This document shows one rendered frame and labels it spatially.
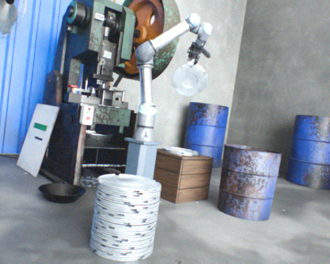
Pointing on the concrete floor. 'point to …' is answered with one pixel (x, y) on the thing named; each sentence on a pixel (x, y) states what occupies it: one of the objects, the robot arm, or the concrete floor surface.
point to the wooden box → (182, 176)
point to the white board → (37, 138)
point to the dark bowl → (61, 192)
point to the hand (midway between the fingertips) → (192, 66)
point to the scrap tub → (248, 181)
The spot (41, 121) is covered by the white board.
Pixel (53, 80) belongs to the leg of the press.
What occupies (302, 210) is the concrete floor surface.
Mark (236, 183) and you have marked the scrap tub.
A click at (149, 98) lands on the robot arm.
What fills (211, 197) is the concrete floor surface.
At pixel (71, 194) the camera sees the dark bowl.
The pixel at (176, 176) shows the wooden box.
